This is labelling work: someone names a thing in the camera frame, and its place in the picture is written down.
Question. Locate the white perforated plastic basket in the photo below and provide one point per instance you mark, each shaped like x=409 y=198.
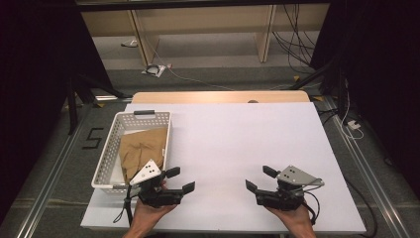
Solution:
x=105 y=158

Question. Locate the white table cover sheet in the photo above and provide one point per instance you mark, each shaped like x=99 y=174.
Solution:
x=194 y=122

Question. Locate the wooden shelf unit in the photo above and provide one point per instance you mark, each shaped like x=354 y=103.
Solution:
x=204 y=18

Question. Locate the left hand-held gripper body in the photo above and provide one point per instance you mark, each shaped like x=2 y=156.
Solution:
x=147 y=172

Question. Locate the small white floor object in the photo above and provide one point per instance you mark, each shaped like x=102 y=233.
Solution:
x=132 y=43

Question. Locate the yellow tape mark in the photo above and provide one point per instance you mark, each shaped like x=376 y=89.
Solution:
x=318 y=98
x=296 y=78
x=100 y=105

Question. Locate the tan pants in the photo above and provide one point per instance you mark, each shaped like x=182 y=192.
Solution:
x=142 y=148

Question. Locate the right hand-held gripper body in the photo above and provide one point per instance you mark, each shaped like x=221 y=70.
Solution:
x=295 y=175

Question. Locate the person's left hand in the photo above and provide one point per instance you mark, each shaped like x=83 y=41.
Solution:
x=145 y=221

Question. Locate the aluminium floor rail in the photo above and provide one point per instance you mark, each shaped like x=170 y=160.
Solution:
x=49 y=185
x=372 y=185

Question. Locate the black tripod stand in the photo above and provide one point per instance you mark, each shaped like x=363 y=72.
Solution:
x=341 y=99
x=72 y=109

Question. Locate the black curtain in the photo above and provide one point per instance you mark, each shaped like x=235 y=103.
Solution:
x=389 y=66
x=33 y=66

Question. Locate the person's right hand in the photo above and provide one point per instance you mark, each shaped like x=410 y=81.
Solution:
x=297 y=224

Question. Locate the white power adapter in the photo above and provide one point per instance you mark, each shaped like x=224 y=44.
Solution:
x=353 y=124

